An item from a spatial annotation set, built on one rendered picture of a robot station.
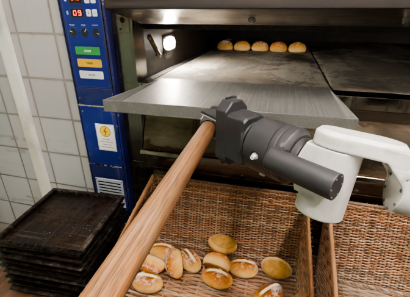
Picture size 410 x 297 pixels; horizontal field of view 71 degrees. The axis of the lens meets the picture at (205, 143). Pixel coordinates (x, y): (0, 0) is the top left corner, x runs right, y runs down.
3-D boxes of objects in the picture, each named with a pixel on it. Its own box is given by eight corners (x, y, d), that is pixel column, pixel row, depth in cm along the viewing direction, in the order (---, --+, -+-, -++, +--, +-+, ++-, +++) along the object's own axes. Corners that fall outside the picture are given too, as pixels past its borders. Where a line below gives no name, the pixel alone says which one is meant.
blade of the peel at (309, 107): (356, 132, 56) (359, 119, 55) (104, 111, 68) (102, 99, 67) (329, 88, 88) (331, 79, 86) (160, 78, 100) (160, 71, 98)
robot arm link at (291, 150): (302, 122, 46) (377, 144, 39) (285, 183, 49) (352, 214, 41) (259, 124, 39) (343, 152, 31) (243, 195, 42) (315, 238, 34)
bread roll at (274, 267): (262, 254, 95) (263, 252, 101) (258, 274, 94) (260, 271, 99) (293, 262, 92) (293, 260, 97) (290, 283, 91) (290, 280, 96)
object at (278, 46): (269, 52, 165) (270, 41, 163) (269, 50, 171) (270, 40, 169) (287, 52, 163) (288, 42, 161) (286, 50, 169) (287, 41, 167)
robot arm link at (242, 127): (241, 152, 58) (292, 176, 50) (205, 168, 52) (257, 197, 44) (244, 91, 53) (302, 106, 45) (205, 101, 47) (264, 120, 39)
